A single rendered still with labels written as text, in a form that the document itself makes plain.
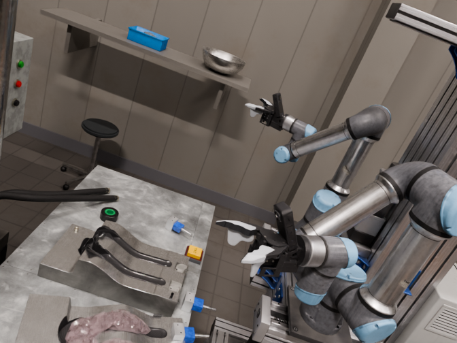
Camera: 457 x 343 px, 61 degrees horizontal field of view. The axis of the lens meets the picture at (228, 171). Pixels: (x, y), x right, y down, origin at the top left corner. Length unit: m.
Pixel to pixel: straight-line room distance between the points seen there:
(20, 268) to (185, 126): 2.36
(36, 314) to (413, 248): 1.07
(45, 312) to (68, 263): 0.28
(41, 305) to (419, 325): 1.29
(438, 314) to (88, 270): 1.25
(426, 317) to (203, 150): 2.57
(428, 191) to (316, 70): 2.48
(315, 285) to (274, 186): 2.81
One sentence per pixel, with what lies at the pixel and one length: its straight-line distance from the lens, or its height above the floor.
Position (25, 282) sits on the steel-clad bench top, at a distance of 1.56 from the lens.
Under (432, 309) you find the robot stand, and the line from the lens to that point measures 1.64.
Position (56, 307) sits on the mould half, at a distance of 1.35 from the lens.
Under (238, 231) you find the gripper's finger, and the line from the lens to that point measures 0.90.
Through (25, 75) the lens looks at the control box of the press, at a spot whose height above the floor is 1.32.
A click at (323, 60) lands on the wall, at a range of 3.47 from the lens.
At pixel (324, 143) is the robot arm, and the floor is 1.48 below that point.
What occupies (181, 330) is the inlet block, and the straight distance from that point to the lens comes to 1.41.
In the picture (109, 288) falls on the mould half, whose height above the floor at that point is 0.85.
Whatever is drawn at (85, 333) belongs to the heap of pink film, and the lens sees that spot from 1.32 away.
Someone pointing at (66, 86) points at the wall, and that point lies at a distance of 3.93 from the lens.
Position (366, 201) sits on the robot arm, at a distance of 1.13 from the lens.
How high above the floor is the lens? 1.92
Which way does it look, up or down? 24 degrees down
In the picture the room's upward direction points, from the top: 22 degrees clockwise
